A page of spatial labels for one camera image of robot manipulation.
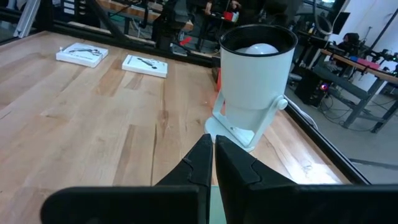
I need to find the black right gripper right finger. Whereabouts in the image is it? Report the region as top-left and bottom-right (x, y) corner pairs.
(215, 134), (398, 224)

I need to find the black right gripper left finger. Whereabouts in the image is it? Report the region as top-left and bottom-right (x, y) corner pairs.
(40, 133), (214, 224)

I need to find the white printed booklet box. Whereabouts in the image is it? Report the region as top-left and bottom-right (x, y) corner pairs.
(121, 54), (169, 78)
(55, 42), (109, 68)

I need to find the green translucent plastic bin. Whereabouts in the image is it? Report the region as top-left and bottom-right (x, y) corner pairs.
(208, 185), (227, 224)

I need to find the wooden background table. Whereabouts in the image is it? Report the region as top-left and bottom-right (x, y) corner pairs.
(96, 0), (194, 32)

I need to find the red plastic basket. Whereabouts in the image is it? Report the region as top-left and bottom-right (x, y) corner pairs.
(216, 67), (223, 93)

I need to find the black computer tower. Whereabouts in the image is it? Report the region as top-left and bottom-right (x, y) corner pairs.
(294, 67), (331, 108)

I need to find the wooden desk with grey legs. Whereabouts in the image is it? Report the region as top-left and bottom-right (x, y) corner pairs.
(320, 48), (398, 134)

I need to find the silver aluminium extrusion piece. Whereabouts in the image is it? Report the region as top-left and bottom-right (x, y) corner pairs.
(14, 0), (42, 39)

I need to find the white lamp cord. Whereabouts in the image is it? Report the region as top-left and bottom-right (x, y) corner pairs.
(284, 96), (318, 130)

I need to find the black wall monitor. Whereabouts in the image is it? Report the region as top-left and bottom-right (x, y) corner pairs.
(332, 11), (351, 35)

